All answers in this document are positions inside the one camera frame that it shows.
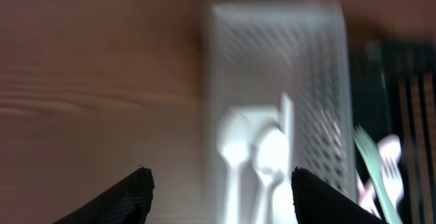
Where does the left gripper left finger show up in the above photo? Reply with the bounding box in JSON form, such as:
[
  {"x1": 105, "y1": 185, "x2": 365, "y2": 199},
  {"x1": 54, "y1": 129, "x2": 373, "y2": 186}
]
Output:
[{"x1": 54, "y1": 167, "x2": 155, "y2": 224}]

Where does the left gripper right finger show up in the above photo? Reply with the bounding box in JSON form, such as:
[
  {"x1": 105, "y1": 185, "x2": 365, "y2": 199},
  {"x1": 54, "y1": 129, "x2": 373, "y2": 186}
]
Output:
[{"x1": 292, "y1": 167, "x2": 386, "y2": 224}]

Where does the white plastic fork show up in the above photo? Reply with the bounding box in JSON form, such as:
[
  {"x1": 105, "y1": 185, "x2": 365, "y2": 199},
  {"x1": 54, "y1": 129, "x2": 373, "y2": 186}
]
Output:
[
  {"x1": 381, "y1": 160, "x2": 404, "y2": 209},
  {"x1": 354, "y1": 125, "x2": 402, "y2": 224}
]

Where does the white plastic spoon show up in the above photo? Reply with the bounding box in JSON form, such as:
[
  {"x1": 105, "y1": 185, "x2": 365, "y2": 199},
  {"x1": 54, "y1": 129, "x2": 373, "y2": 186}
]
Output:
[
  {"x1": 251, "y1": 125, "x2": 289, "y2": 224},
  {"x1": 356, "y1": 134, "x2": 401, "y2": 219},
  {"x1": 217, "y1": 110, "x2": 250, "y2": 224}
]

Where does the black plastic basket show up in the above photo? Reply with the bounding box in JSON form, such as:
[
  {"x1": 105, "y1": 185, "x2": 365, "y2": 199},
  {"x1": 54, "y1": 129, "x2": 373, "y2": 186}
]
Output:
[{"x1": 349, "y1": 39, "x2": 435, "y2": 223}]

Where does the clear plastic basket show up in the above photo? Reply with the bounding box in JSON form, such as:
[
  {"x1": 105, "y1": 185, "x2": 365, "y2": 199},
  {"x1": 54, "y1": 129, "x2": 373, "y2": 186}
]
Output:
[{"x1": 202, "y1": 0, "x2": 357, "y2": 223}]

